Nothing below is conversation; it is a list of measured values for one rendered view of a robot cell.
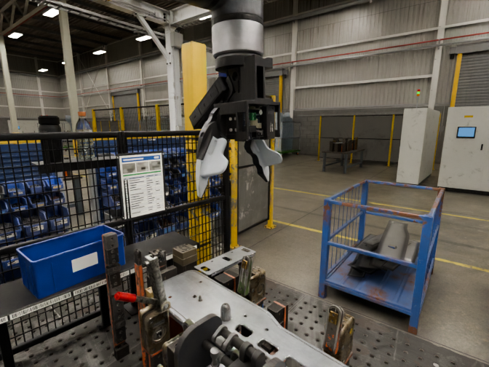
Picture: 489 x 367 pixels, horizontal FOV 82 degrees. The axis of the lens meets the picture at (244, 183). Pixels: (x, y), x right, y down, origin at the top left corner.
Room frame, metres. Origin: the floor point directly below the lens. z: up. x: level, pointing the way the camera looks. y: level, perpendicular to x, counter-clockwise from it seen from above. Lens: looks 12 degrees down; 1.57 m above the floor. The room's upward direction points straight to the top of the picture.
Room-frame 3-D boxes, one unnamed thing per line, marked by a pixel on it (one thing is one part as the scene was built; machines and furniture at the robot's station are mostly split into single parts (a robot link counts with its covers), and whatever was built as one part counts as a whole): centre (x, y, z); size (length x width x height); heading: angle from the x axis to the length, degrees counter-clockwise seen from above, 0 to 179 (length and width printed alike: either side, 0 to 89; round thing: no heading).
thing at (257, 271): (0.95, -0.04, 0.87); 0.12 x 0.09 x 0.35; 136
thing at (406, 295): (2.58, -1.38, 0.47); 1.20 x 0.80 x 0.95; 142
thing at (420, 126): (8.10, -5.01, 1.22); 2.40 x 0.54 x 2.45; 140
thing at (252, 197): (3.84, -0.13, 1.00); 1.04 x 0.14 x 2.00; 143
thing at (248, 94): (0.44, 0.00, 1.61); 0.09 x 0.08 x 0.12; 44
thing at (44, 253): (0.97, 0.63, 1.10); 0.30 x 0.17 x 0.13; 142
